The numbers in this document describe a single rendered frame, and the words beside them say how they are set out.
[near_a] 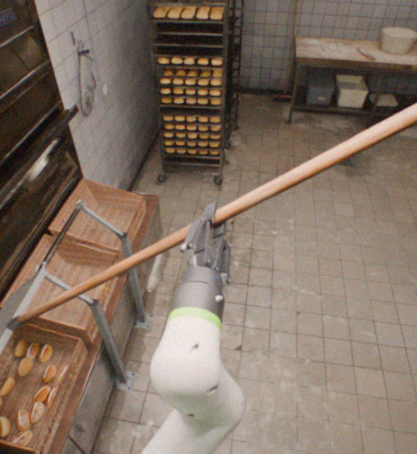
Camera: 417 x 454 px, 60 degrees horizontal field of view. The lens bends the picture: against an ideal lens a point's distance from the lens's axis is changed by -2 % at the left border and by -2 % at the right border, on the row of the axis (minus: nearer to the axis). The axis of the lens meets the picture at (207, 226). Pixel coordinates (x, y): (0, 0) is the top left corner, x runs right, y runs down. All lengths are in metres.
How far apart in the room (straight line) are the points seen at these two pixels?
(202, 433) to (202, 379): 0.13
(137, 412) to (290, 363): 1.10
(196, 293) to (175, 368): 0.13
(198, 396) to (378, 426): 2.32
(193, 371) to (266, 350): 2.30
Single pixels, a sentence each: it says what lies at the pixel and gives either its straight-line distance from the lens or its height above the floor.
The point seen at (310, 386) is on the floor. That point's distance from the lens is 2.79.
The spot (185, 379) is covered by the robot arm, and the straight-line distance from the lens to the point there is 0.56.
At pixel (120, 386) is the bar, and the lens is 2.76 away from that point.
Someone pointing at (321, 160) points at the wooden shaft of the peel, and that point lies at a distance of 0.71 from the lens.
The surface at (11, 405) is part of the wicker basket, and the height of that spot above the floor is 0.59.
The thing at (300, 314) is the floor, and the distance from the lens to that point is 3.05.
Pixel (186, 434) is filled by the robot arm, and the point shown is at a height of 1.86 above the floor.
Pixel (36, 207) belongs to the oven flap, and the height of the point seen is 1.01.
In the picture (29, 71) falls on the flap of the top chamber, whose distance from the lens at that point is 2.37.
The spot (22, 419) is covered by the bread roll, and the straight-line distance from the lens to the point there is 2.15.
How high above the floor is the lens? 2.51
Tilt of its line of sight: 44 degrees down
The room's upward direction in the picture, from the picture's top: straight up
